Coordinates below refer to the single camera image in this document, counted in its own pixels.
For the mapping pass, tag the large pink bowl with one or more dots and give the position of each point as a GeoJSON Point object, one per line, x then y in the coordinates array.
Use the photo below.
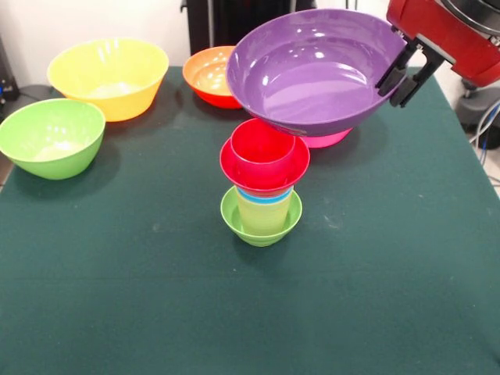
{"type": "Point", "coordinates": [328, 140]}

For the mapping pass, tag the orange bowl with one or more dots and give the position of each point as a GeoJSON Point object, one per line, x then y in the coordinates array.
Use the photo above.
{"type": "Point", "coordinates": [203, 78]}

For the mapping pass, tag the black equipment box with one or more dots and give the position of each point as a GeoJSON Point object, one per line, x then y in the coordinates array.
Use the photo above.
{"type": "Point", "coordinates": [8, 86]}

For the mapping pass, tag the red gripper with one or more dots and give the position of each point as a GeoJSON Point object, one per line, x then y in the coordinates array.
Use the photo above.
{"type": "Point", "coordinates": [437, 31]}

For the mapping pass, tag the large yellow bowl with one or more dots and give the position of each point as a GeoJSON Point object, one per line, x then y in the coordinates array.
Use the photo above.
{"type": "Point", "coordinates": [109, 70]}

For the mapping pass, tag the blue cup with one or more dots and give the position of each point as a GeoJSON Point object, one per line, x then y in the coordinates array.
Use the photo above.
{"type": "Point", "coordinates": [265, 200]}

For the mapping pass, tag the small red bowl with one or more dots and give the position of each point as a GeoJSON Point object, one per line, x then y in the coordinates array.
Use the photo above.
{"type": "Point", "coordinates": [261, 188]}

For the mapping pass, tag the large green bowl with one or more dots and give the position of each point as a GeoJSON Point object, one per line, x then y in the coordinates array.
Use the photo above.
{"type": "Point", "coordinates": [47, 140]}

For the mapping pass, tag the dark green tablecloth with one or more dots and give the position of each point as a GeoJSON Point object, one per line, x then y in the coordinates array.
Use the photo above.
{"type": "Point", "coordinates": [195, 312]}

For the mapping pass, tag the yellow cup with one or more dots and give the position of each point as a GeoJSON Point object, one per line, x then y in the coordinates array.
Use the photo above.
{"type": "Point", "coordinates": [263, 218]}

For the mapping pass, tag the purple bowl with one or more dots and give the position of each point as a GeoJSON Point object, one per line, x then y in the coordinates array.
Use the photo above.
{"type": "Point", "coordinates": [312, 78]}

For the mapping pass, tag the small green bowl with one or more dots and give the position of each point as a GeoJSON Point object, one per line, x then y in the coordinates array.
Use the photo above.
{"type": "Point", "coordinates": [261, 239]}

